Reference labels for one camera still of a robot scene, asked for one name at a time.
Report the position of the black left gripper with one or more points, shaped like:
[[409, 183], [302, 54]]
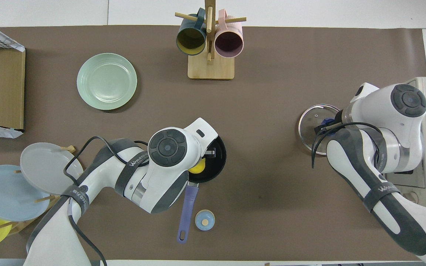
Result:
[[210, 153]]

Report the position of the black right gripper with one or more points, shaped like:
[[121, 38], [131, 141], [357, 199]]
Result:
[[325, 131]]

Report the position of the glass lid with blue knob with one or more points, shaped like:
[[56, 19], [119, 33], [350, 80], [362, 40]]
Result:
[[309, 125]]

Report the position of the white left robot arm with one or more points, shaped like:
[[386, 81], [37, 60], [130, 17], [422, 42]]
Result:
[[98, 181]]

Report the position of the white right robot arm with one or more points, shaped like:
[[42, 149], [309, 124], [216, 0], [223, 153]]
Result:
[[383, 107]]

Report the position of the green plate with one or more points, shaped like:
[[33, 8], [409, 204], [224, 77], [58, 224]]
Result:
[[107, 81]]

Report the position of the wooden plate rack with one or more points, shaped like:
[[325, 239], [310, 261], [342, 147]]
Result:
[[68, 149]]

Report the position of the grey plate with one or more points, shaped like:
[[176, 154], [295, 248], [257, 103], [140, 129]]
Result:
[[44, 166]]

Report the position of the light blue plate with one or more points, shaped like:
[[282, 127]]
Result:
[[6, 192]]

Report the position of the brown table mat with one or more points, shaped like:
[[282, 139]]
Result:
[[272, 92]]

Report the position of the wooden mug tree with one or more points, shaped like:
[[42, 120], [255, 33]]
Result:
[[211, 68]]

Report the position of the pink mug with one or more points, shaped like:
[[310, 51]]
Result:
[[229, 42]]

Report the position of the dark teal mug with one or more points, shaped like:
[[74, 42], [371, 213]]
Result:
[[190, 38]]

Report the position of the darker wooden board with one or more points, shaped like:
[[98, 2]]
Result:
[[6, 88]]

